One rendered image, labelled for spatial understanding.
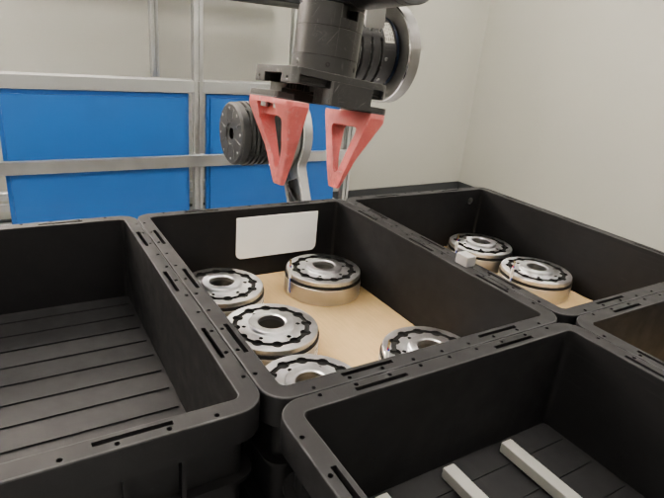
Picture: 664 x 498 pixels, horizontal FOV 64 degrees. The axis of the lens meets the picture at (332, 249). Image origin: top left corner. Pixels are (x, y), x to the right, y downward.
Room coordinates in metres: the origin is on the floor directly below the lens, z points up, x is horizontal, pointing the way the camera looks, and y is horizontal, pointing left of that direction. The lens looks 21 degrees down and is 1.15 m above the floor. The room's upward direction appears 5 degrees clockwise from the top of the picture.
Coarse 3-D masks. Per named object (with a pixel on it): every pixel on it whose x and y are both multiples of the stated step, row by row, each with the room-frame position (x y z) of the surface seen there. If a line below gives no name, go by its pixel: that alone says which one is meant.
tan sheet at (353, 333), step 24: (264, 288) 0.65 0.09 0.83; (360, 288) 0.68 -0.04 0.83; (312, 312) 0.59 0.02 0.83; (336, 312) 0.60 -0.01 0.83; (360, 312) 0.60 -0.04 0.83; (384, 312) 0.61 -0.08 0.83; (336, 336) 0.54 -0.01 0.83; (360, 336) 0.55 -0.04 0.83; (384, 336) 0.55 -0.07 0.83; (360, 360) 0.50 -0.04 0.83
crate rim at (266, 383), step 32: (384, 224) 0.67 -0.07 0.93; (448, 256) 0.57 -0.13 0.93; (192, 288) 0.43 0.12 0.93; (224, 320) 0.38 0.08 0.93; (544, 320) 0.43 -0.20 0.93; (416, 352) 0.36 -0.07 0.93; (448, 352) 0.36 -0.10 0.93; (256, 384) 0.30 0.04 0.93; (288, 384) 0.30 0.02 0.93; (320, 384) 0.31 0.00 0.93
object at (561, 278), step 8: (504, 264) 0.74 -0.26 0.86; (512, 264) 0.74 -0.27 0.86; (552, 264) 0.76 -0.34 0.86; (504, 272) 0.72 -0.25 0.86; (520, 272) 0.71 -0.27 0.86; (560, 272) 0.73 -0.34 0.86; (568, 272) 0.73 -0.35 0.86; (520, 280) 0.69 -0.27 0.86; (528, 280) 0.69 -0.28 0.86; (536, 280) 0.69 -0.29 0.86; (544, 280) 0.70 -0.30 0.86; (552, 280) 0.70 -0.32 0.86; (560, 280) 0.71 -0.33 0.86; (568, 280) 0.70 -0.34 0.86; (552, 288) 0.68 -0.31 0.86
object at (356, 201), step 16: (416, 192) 0.85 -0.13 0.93; (432, 192) 0.86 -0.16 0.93; (448, 192) 0.88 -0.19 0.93; (464, 192) 0.90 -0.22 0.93; (480, 192) 0.92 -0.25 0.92; (496, 192) 0.91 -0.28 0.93; (368, 208) 0.73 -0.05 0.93; (528, 208) 0.83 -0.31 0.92; (400, 224) 0.67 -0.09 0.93; (576, 224) 0.76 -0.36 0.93; (624, 240) 0.70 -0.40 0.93; (656, 256) 0.66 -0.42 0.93; (480, 272) 0.54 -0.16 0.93; (512, 288) 0.50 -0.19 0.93; (656, 288) 0.54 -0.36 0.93; (544, 304) 0.47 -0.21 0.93; (592, 304) 0.48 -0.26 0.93; (608, 304) 0.48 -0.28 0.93; (560, 320) 0.45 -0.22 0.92
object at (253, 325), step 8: (264, 312) 0.51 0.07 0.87; (272, 312) 0.52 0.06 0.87; (280, 312) 0.52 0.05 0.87; (256, 320) 0.49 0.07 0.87; (280, 320) 0.51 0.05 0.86; (288, 320) 0.50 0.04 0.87; (256, 328) 0.48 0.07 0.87; (264, 328) 0.48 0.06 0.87; (280, 328) 0.48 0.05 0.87; (288, 328) 0.48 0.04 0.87; (264, 336) 0.47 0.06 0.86; (272, 336) 0.47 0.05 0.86; (280, 336) 0.48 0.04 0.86
